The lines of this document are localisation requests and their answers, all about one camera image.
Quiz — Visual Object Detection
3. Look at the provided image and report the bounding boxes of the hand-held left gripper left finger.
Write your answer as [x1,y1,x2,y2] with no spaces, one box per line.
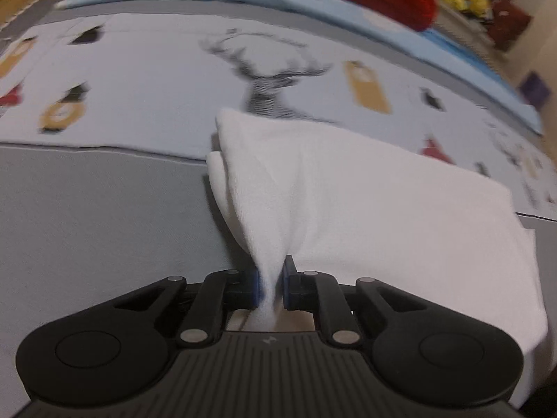
[111,269,262,349]

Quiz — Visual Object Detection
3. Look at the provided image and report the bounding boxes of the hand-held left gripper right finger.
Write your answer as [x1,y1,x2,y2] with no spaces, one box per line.
[282,255,414,349]

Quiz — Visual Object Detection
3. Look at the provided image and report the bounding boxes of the white long-sleeve shirt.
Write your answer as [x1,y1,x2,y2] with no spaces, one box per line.
[205,109,548,405]

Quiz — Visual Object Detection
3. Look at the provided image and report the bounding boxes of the deer printed bed cloth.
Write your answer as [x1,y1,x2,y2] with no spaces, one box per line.
[0,12,557,220]

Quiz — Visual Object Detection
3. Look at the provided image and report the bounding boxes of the light blue blanket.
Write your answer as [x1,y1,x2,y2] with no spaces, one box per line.
[56,0,542,133]

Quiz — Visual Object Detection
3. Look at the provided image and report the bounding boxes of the grey window seat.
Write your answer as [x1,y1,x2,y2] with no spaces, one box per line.
[435,4,511,67]

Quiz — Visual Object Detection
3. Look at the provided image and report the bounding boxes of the dark red pillow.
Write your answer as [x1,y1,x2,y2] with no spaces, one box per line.
[487,0,534,53]

